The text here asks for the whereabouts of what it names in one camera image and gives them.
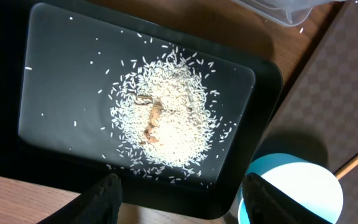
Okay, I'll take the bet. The brown serving tray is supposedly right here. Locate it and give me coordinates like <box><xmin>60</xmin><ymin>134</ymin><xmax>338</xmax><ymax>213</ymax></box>
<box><xmin>256</xmin><ymin>1</ymin><xmax>358</xmax><ymax>223</ymax></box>

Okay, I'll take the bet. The left wooden chopstick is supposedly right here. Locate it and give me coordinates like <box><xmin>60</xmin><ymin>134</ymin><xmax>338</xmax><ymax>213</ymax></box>
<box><xmin>335</xmin><ymin>154</ymin><xmax>358</xmax><ymax>180</ymax></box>

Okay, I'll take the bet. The light blue small bowl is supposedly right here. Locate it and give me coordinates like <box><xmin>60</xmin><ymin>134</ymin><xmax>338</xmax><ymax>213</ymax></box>
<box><xmin>237</xmin><ymin>153</ymin><xmax>343</xmax><ymax>223</ymax></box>

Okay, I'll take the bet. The clear plastic waste bin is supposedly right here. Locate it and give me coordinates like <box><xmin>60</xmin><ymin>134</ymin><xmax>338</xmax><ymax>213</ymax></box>
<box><xmin>232</xmin><ymin>0</ymin><xmax>344</xmax><ymax>27</ymax></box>

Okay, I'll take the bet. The pile of white rice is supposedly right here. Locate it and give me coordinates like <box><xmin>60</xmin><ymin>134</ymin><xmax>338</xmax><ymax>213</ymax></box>
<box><xmin>23</xmin><ymin>17</ymin><xmax>239</xmax><ymax>189</ymax></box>

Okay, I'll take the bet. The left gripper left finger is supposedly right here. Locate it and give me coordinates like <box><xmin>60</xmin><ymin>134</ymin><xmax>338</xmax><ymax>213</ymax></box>
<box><xmin>39</xmin><ymin>174</ymin><xmax>122</xmax><ymax>224</ymax></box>

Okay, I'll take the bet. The black rectangular tray bin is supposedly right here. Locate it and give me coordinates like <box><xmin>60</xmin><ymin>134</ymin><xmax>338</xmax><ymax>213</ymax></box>
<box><xmin>0</xmin><ymin>1</ymin><xmax>282</xmax><ymax>219</ymax></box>

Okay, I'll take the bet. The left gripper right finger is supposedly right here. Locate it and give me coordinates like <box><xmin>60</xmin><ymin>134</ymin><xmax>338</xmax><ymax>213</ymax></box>
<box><xmin>242</xmin><ymin>172</ymin><xmax>329</xmax><ymax>224</ymax></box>

